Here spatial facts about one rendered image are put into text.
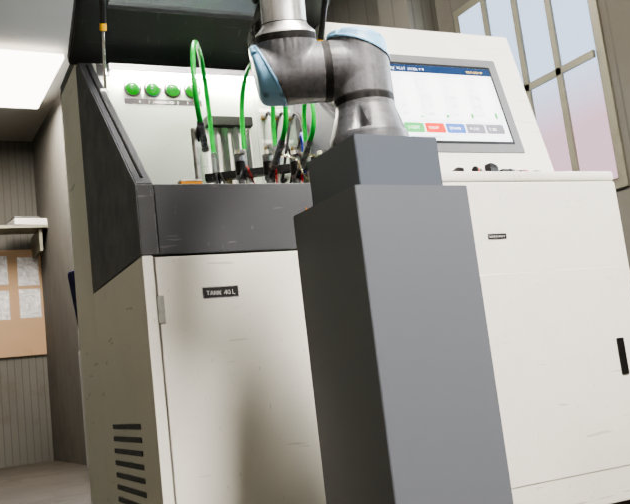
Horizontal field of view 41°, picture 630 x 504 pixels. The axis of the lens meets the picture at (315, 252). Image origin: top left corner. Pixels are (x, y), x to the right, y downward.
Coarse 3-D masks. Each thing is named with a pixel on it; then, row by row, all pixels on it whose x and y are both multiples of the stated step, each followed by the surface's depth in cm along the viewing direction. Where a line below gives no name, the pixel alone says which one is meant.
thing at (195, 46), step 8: (192, 48) 213; (200, 48) 230; (192, 56) 210; (200, 56) 234; (192, 64) 208; (200, 64) 237; (192, 72) 207; (192, 80) 206; (192, 88) 206; (208, 96) 242; (208, 104) 242; (200, 112) 208; (208, 112) 243; (200, 120) 209; (208, 120) 243
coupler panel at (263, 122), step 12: (264, 108) 261; (276, 108) 263; (288, 108) 265; (264, 120) 260; (276, 120) 262; (264, 132) 259; (264, 144) 259; (264, 180) 256; (288, 180) 260; (300, 180) 259
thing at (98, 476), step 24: (72, 72) 247; (72, 96) 249; (72, 120) 251; (72, 144) 252; (72, 168) 254; (72, 192) 256; (72, 216) 258; (72, 240) 259; (96, 336) 231; (96, 360) 232; (96, 384) 234; (96, 408) 235; (96, 432) 237; (96, 456) 238; (96, 480) 240
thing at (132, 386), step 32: (128, 288) 194; (96, 320) 230; (128, 320) 195; (128, 352) 196; (160, 352) 179; (128, 384) 198; (160, 384) 178; (128, 416) 199; (160, 416) 176; (128, 448) 201; (160, 448) 175; (128, 480) 202; (160, 480) 175
